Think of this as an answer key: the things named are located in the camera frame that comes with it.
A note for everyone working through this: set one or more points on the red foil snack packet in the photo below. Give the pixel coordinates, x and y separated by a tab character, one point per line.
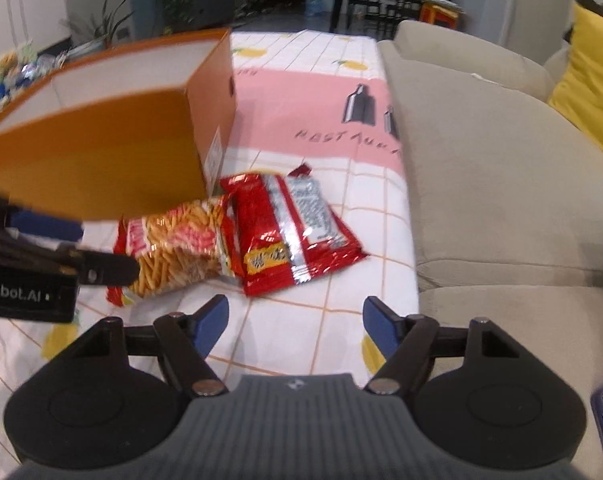
261	220

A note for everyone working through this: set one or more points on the beige sofa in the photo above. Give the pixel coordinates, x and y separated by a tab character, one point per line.
481	160

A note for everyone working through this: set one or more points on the orange cardboard box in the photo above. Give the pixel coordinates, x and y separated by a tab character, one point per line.
106	160

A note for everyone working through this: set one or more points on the blue water bottle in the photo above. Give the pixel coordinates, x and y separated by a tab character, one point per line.
314	4

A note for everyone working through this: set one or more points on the red stick snack packet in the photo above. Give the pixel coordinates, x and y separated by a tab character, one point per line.
176	250

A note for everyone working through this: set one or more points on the red stool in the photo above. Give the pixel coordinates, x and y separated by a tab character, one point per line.
437	15

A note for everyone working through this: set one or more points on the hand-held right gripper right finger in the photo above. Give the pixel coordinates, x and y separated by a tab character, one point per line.
379	325

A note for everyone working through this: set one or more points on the potted spiky plant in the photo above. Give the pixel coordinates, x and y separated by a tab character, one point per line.
96	30

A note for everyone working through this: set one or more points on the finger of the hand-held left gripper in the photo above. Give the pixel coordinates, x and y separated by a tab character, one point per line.
46	227
111	269

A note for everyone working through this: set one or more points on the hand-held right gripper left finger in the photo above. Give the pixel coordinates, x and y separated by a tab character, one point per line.
211	325

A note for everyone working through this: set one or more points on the yellow cushion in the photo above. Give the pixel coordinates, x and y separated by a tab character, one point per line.
591	85

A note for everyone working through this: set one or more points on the pile of colourful packets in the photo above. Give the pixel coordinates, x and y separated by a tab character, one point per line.
16	70

